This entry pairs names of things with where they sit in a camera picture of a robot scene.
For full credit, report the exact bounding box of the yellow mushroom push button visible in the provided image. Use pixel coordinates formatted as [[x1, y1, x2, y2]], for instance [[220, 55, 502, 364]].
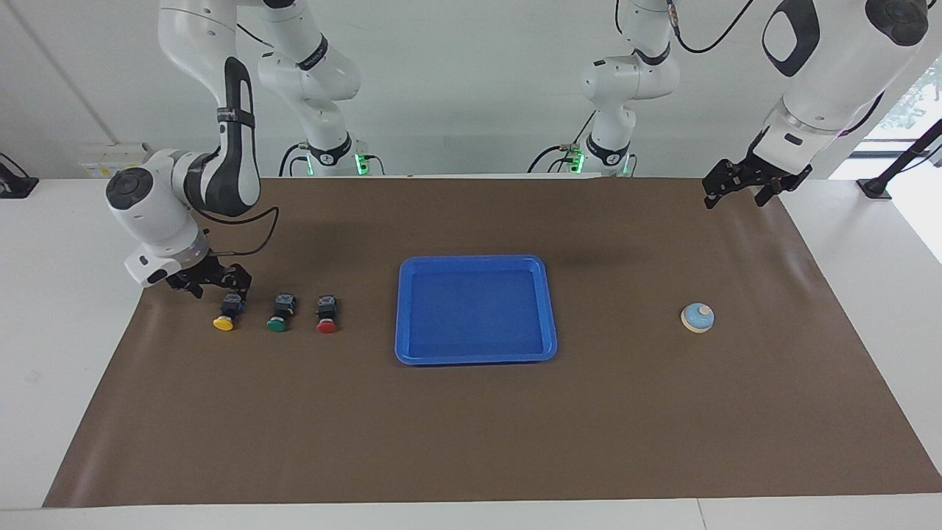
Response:
[[213, 293, 247, 331]]

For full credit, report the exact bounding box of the green mushroom push button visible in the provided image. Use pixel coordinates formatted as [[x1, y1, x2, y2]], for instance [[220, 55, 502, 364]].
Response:
[[266, 294, 297, 333]]

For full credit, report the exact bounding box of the blue plastic tray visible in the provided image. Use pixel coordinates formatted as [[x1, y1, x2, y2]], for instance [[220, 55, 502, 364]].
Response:
[[394, 255, 559, 367]]

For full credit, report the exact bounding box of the round blue cream knob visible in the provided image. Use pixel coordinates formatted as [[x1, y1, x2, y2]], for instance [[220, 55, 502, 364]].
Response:
[[680, 303, 715, 333]]

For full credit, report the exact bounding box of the black stand base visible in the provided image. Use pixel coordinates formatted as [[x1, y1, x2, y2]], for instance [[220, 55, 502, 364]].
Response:
[[0, 152, 39, 199]]

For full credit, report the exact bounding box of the brown table mat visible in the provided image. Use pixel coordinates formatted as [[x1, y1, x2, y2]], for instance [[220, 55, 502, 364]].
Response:
[[42, 177, 942, 509]]

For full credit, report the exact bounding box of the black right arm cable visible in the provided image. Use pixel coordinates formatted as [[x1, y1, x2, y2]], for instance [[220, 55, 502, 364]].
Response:
[[193, 24, 280, 258]]

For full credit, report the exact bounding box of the black arm base cable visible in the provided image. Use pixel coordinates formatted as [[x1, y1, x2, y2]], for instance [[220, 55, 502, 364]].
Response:
[[527, 110, 597, 174], [278, 142, 311, 177]]

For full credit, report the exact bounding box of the black camera stand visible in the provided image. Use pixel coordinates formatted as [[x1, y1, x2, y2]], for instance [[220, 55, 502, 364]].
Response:
[[857, 118, 942, 200]]

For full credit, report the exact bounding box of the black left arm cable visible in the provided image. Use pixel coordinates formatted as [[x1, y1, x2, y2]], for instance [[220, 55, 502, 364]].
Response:
[[666, 0, 757, 54]]

